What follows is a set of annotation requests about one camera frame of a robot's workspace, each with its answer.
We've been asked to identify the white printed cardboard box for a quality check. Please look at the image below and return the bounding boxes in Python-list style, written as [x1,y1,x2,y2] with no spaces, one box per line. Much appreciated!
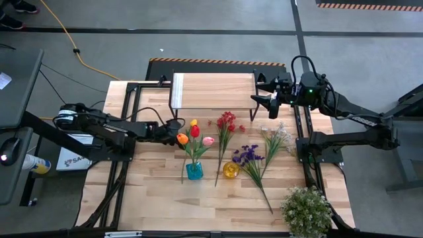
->
[55,133,96,172]

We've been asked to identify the dark grey desk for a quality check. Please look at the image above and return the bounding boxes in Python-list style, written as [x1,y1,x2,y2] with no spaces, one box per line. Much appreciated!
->
[0,48,45,130]

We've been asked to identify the white paper note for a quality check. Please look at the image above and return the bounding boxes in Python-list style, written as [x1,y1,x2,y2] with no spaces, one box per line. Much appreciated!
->
[0,71,13,91]

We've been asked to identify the dark grey desk tray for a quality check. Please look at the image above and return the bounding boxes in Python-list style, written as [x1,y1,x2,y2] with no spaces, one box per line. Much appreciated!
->
[0,126,34,206]

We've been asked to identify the green potted plant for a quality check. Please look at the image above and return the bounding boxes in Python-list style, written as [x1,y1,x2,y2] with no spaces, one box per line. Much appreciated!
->
[280,185,333,238]

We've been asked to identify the silver metal bracket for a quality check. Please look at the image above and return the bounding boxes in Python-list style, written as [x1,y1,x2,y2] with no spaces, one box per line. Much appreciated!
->
[104,231,143,238]

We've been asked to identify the blue cut-glass vase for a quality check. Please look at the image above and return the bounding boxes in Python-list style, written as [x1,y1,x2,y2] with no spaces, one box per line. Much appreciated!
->
[185,161,205,181]

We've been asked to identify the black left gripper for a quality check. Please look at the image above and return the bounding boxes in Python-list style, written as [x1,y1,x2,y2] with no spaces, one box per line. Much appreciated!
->
[145,118,186,146]

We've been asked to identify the black hazard-striped floor mat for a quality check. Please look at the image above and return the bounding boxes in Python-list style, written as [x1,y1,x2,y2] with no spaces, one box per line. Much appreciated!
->
[315,0,423,13]
[145,58,289,83]

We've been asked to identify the black computer mouse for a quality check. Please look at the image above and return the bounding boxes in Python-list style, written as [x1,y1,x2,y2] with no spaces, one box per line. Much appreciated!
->
[0,137,22,167]

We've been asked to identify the person's shoe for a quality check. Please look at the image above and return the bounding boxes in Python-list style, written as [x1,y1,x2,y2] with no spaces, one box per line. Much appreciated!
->
[0,11,26,30]
[11,0,40,15]

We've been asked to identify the flower stems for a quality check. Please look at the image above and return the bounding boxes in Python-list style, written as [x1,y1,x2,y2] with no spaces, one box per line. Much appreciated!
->
[193,136,216,166]
[180,118,199,185]

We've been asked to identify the red artificial flower spray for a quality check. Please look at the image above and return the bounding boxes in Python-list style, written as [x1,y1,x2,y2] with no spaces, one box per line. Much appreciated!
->
[207,111,247,188]

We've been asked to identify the purple artificial flower spray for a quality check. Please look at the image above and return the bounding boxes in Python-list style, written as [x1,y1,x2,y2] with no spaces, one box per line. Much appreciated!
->
[231,144,275,216]

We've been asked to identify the yellow cable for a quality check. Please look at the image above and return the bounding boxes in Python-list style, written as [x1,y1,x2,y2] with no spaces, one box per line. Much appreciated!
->
[38,0,122,82]

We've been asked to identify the black metal stand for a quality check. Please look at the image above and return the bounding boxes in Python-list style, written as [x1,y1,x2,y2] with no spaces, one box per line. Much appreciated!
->
[363,83,423,194]

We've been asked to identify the yellow cut-glass vase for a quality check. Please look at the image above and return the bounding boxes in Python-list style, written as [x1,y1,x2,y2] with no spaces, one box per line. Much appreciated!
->
[222,161,241,180]

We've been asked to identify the red artificial tulip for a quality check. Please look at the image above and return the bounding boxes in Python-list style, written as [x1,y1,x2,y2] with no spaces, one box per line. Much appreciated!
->
[189,124,202,166]

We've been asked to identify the white and yellow spray can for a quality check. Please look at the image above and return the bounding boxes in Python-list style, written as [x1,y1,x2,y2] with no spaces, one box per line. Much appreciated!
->
[21,153,52,175]

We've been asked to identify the white artificial flower spray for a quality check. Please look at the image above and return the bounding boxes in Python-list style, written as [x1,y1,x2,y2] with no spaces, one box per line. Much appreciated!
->
[259,121,297,178]

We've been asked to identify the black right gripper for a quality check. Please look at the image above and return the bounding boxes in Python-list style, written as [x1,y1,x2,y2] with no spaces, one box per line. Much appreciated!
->
[250,71,303,120]

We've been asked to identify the wooden shelf black metal legs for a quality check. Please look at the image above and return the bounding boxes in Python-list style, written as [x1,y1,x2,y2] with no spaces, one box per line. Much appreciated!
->
[168,69,261,122]

